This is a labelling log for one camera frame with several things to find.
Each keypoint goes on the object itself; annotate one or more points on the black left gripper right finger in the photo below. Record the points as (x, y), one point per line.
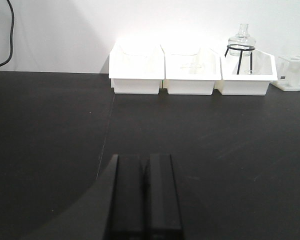
(162, 213)

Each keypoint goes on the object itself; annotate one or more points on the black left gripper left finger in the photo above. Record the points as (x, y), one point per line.
(126, 214)

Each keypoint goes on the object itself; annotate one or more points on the white bin middle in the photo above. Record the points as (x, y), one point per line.
(191, 70)

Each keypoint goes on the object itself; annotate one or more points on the white bin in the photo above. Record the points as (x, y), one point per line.
(136, 67)
(247, 75)
(191, 70)

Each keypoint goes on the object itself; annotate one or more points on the white bin left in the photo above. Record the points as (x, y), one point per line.
(136, 67)

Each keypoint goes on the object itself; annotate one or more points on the white bin right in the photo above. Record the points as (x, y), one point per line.
(247, 75)

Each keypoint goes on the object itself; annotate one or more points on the white test tube rack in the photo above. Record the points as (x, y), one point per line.
(288, 73)

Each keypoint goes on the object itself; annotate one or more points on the glass flask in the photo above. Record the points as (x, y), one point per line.
(242, 37)

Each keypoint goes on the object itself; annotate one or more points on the black wire tripod stand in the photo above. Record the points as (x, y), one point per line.
(241, 48)

